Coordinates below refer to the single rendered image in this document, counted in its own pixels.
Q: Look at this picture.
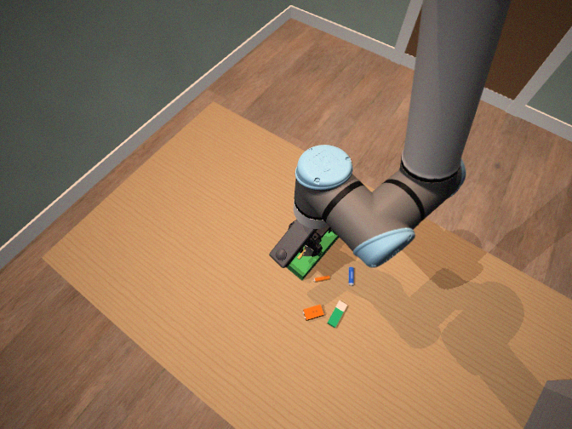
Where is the green rack of bins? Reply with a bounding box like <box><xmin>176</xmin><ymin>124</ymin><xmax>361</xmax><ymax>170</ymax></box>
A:
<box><xmin>286</xmin><ymin>230</ymin><xmax>339</xmax><ymax>281</ymax></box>

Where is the green and beige eraser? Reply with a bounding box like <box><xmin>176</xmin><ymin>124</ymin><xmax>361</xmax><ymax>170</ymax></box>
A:
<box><xmin>327</xmin><ymin>300</ymin><xmax>347</xmax><ymax>328</ymax></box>

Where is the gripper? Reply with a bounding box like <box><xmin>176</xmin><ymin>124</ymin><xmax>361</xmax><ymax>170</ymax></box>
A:
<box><xmin>302</xmin><ymin>226</ymin><xmax>332</xmax><ymax>257</ymax></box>

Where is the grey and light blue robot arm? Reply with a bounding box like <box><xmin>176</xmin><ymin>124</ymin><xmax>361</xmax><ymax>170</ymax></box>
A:
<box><xmin>269</xmin><ymin>0</ymin><xmax>511</xmax><ymax>268</ymax></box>

